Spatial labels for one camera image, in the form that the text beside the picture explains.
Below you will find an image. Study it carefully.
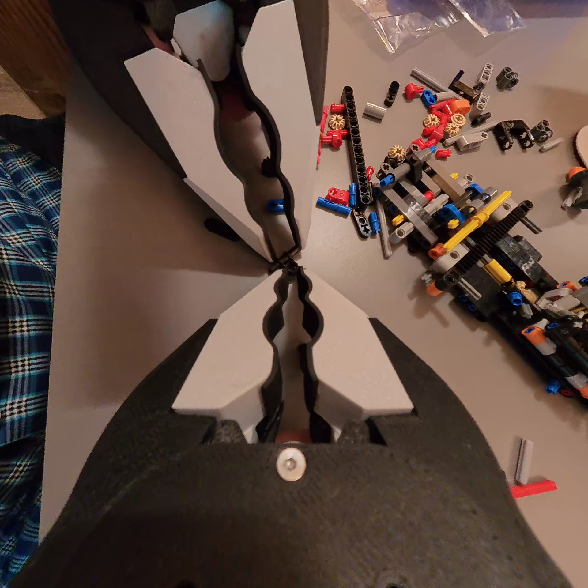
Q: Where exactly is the blue plaid shirt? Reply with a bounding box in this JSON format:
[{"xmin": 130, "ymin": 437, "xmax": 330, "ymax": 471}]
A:
[{"xmin": 0, "ymin": 138, "xmax": 62, "ymax": 570}]

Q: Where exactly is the short red lego axle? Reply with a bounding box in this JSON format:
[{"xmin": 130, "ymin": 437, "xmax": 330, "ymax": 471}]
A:
[{"xmin": 317, "ymin": 106, "xmax": 330, "ymax": 168}]

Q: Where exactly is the pile of lego pieces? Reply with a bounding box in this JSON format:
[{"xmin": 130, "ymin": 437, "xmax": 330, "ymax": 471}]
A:
[{"xmin": 383, "ymin": 62, "xmax": 566, "ymax": 165}]

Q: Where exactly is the dark grey lego gear assembly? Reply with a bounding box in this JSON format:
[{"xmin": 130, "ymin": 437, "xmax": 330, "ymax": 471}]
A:
[{"xmin": 560, "ymin": 166, "xmax": 588, "ymax": 212}]

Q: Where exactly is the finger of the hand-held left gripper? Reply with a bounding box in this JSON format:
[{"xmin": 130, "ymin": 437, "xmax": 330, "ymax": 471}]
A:
[
  {"xmin": 123, "ymin": 46, "xmax": 281, "ymax": 265},
  {"xmin": 236, "ymin": 0, "xmax": 330, "ymax": 252}
]

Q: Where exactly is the long black lego beam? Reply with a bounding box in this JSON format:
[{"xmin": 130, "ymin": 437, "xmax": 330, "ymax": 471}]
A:
[{"xmin": 342, "ymin": 86, "xmax": 373, "ymax": 237}]

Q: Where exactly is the long red lego axle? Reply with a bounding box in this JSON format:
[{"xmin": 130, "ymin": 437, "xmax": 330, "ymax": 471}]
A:
[{"xmin": 510, "ymin": 480, "xmax": 558, "ymax": 499}]

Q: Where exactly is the clear plastic bag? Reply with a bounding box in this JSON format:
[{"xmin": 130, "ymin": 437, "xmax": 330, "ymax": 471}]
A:
[{"xmin": 354, "ymin": 0, "xmax": 526, "ymax": 53}]

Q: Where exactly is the light grey lego axle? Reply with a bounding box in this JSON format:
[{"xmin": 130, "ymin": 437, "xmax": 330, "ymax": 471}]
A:
[{"xmin": 514, "ymin": 439, "xmax": 534, "ymax": 486}]

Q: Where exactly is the small black lego connector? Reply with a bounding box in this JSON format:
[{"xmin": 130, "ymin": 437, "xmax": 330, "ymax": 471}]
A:
[{"xmin": 269, "ymin": 250, "xmax": 301, "ymax": 276}]

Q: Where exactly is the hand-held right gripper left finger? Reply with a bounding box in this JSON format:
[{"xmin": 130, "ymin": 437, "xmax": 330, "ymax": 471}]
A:
[{"xmin": 171, "ymin": 271, "xmax": 290, "ymax": 444}]

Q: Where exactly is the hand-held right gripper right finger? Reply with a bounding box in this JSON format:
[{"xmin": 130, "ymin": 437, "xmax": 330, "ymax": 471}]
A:
[{"xmin": 296, "ymin": 266, "xmax": 414, "ymax": 444}]

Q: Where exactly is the partly built lego vehicle chassis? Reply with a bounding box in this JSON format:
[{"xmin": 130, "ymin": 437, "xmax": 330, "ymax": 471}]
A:
[{"xmin": 372, "ymin": 152, "xmax": 588, "ymax": 405}]

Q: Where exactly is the long blue lego pin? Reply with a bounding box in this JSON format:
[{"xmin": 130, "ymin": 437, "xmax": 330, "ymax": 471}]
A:
[{"xmin": 316, "ymin": 197, "xmax": 352, "ymax": 217}]

